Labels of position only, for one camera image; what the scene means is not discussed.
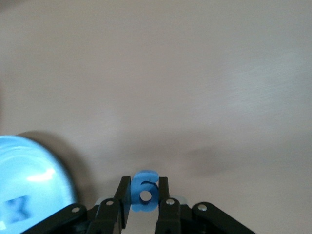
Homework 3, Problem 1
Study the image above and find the blue plate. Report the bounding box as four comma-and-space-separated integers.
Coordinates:
0, 135, 78, 234

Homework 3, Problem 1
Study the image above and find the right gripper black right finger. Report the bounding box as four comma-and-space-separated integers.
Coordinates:
156, 176, 256, 234

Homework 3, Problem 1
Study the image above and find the blue foam letter X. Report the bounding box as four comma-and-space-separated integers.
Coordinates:
3, 195, 31, 224

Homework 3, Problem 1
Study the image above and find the brown paper table cover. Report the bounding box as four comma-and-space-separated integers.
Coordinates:
0, 0, 312, 234

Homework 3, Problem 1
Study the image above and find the blue foam number six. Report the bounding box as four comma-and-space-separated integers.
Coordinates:
130, 170, 159, 213

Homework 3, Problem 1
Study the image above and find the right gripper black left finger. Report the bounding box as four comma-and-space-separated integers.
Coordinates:
23, 175, 132, 234

